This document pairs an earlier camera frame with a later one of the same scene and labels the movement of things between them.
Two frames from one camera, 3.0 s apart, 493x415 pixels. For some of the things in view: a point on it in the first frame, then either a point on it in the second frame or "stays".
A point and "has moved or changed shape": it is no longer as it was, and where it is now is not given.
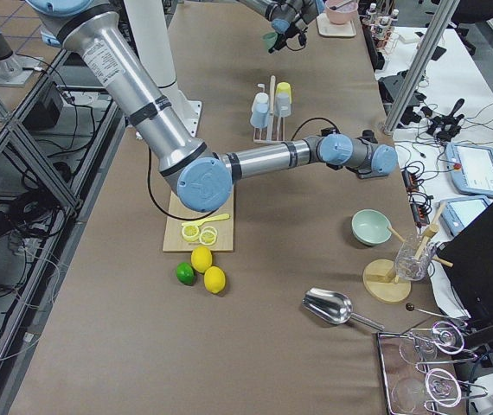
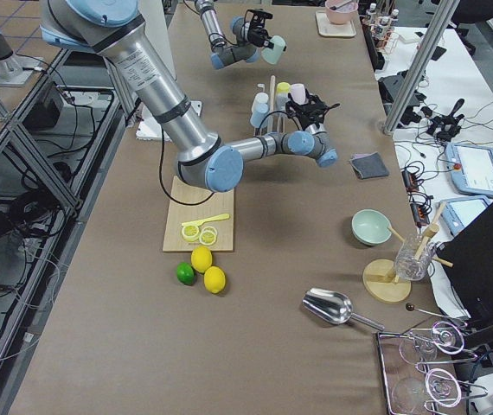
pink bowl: [344, 15] stays
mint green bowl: [369, 227] stays
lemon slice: [190, 233] stays
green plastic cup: [270, 39] has moved or changed shape
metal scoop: [332, 307] stays
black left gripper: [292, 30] to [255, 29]
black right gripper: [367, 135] to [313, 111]
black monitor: [483, 263] stays
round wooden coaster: [379, 277] stays
